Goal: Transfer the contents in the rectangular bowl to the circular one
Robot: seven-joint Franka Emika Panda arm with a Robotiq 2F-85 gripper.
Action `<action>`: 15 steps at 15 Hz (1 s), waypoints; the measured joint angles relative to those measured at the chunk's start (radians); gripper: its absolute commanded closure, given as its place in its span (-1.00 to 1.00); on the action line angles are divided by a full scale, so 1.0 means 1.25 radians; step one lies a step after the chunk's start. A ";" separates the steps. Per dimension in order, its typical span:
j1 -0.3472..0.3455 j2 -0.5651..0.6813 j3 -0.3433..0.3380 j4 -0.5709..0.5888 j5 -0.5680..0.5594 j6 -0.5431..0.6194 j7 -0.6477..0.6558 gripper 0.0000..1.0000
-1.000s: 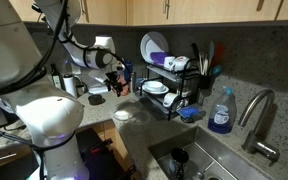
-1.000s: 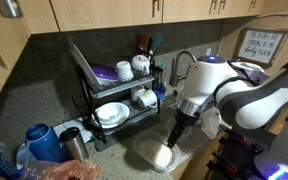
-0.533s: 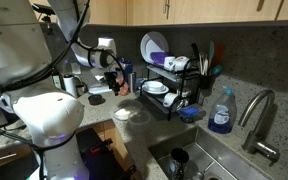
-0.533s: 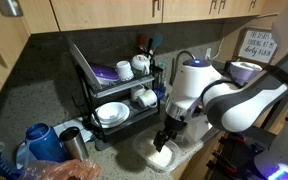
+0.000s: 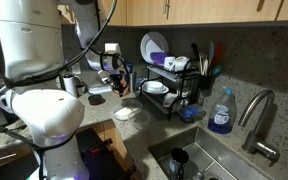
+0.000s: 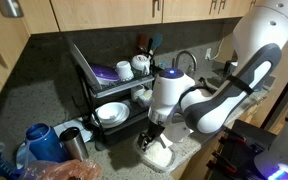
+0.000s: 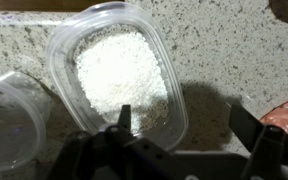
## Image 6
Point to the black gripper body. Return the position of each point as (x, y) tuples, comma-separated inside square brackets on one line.
[(156, 128)]

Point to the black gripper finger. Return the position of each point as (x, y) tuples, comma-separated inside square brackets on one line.
[(162, 142), (144, 141)]

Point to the teal spatula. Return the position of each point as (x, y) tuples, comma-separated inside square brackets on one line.
[(156, 40)]

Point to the white wall outlet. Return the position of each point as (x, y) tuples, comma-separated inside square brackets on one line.
[(208, 54)]

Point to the black spatula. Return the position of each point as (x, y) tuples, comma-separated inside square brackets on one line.
[(149, 46)]

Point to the dark drip mat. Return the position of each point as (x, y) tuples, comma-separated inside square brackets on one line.
[(124, 133)]

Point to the stainless steel tumbler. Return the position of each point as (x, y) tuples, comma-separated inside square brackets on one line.
[(75, 146)]

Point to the steel kitchen faucet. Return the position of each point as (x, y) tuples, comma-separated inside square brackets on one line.
[(176, 61)]

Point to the purple bowl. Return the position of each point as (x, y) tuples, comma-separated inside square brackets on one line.
[(104, 71)]

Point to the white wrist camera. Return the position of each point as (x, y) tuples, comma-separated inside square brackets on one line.
[(177, 131)]

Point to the large white plate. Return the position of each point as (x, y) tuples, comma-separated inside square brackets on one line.
[(84, 66)]

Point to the blue dish soap bottle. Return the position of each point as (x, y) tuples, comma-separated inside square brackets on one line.
[(163, 65)]

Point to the black robot stand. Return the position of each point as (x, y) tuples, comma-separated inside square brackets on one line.
[(237, 150)]

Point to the red spatula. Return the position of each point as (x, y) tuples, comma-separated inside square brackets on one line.
[(143, 40)]

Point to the red plastic bag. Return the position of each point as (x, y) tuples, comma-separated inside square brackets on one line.
[(60, 170)]

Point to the black two-tier dish rack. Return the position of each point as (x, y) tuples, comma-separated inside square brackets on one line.
[(124, 86)]

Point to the white rice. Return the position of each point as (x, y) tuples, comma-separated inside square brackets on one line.
[(157, 156)]

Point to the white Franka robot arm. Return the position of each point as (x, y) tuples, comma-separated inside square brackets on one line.
[(217, 106)]

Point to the black utensil holder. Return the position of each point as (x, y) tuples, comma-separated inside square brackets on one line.
[(154, 71)]

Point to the wooden base cabinet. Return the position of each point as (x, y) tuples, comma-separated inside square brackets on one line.
[(190, 166)]

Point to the printed white mug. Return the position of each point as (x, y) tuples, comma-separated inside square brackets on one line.
[(140, 62)]

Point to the white bowl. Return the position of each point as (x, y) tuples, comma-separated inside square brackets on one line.
[(110, 111)]

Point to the stainless steel sink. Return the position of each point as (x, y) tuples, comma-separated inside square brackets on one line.
[(217, 81)]

